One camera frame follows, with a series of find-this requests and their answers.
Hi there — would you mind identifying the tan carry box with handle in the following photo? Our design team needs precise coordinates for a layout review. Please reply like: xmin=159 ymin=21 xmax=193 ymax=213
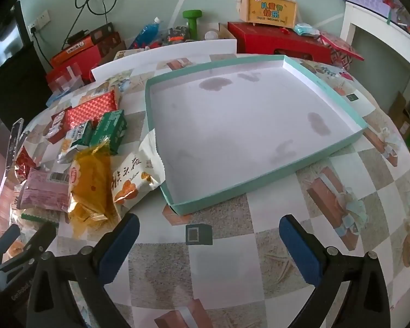
xmin=235 ymin=0 xmax=298 ymax=28

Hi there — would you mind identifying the blue plastic bottle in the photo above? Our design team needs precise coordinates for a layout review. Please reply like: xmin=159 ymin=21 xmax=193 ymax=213
xmin=128 ymin=17 xmax=163 ymax=50

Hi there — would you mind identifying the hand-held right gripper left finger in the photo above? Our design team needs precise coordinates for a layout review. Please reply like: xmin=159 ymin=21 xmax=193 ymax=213
xmin=27 ymin=213 xmax=140 ymax=328

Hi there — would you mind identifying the pile of small colourful toys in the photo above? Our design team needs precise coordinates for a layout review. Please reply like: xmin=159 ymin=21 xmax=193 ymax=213
xmin=162 ymin=25 xmax=192 ymax=46

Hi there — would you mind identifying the white box lid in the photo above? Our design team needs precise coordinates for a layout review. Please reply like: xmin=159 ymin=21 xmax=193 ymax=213
xmin=91 ymin=39 xmax=237 ymax=83

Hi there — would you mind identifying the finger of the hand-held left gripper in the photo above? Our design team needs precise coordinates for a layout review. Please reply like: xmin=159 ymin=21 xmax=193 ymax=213
xmin=0 ymin=225 xmax=21 ymax=270
xmin=0 ymin=222 xmax=57 ymax=277

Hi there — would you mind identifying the clear plastic box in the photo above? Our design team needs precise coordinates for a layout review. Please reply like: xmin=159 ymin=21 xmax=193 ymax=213
xmin=51 ymin=64 xmax=84 ymax=96

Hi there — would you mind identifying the teal shallow cardboard box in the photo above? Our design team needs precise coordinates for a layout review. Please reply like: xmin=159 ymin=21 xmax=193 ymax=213
xmin=144 ymin=55 xmax=368 ymax=216

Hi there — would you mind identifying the dark brown box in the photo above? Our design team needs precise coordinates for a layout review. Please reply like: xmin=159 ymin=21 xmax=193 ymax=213
xmin=89 ymin=23 xmax=122 ymax=58

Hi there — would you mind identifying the pink snack packet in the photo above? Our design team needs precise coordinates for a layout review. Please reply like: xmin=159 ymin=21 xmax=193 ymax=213
xmin=16 ymin=168 xmax=76 ymax=212

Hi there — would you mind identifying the white shelf unit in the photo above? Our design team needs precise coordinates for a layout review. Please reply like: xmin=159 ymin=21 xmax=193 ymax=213
xmin=340 ymin=1 xmax=410 ymax=110

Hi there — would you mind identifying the large red flat box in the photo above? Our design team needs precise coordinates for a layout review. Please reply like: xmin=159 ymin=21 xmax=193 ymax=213
xmin=46 ymin=46 xmax=104 ymax=91

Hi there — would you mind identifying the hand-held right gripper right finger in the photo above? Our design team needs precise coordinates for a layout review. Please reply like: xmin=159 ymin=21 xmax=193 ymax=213
xmin=278 ymin=214 xmax=392 ymax=328

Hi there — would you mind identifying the light blue tissue pack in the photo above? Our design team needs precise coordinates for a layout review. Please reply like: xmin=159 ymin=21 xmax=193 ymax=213
xmin=294 ymin=23 xmax=320 ymax=37

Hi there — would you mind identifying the clear-wrapped round bun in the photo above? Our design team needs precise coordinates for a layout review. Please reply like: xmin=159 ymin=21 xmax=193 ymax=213
xmin=111 ymin=128 xmax=166 ymax=214

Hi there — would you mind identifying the black cabinet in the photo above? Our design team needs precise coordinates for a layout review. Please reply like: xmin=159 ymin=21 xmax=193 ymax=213
xmin=0 ymin=2 xmax=53 ymax=120

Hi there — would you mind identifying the white and yellow card box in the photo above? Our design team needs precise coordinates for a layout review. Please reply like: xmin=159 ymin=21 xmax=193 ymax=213
xmin=114 ymin=49 xmax=147 ymax=63

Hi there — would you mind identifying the green and white snack packet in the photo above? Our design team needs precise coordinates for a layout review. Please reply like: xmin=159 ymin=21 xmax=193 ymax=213
xmin=60 ymin=120 xmax=94 ymax=159

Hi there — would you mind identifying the red gift box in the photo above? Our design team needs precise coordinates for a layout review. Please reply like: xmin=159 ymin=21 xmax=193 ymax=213
xmin=227 ymin=21 xmax=333 ymax=65

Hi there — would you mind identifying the black power adapter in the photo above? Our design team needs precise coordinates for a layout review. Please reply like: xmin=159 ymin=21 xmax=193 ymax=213
xmin=66 ymin=30 xmax=89 ymax=44

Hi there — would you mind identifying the white wall socket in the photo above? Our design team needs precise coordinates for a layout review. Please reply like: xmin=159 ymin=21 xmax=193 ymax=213
xmin=28 ymin=10 xmax=51 ymax=34

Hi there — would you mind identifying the red patterned flat box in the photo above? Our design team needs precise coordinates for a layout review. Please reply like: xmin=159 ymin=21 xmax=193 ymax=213
xmin=319 ymin=31 xmax=364 ymax=67

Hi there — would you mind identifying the clear green-edged cracker packet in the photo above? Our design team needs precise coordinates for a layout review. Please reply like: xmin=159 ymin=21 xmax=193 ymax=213
xmin=20 ymin=211 xmax=60 ymax=227

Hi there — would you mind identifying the brown cardboard box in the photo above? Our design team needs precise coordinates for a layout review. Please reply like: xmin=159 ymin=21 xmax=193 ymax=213
xmin=388 ymin=90 xmax=409 ymax=124

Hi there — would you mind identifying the green dumbbell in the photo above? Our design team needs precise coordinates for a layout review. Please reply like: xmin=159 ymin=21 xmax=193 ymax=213
xmin=183 ymin=10 xmax=203 ymax=40

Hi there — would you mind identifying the red patterned snack packet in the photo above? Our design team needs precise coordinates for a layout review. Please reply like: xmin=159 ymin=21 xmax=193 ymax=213
xmin=66 ymin=90 xmax=121 ymax=128

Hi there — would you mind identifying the yellow clear snack packet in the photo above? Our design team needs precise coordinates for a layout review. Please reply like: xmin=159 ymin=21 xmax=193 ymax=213
xmin=68 ymin=140 xmax=118 ymax=240

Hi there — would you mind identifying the red and white snack packet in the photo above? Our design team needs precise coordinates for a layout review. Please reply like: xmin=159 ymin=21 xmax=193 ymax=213
xmin=45 ymin=107 xmax=72 ymax=144

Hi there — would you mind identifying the orange flat box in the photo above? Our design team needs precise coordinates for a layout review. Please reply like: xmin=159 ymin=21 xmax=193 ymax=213
xmin=51 ymin=35 xmax=93 ymax=68

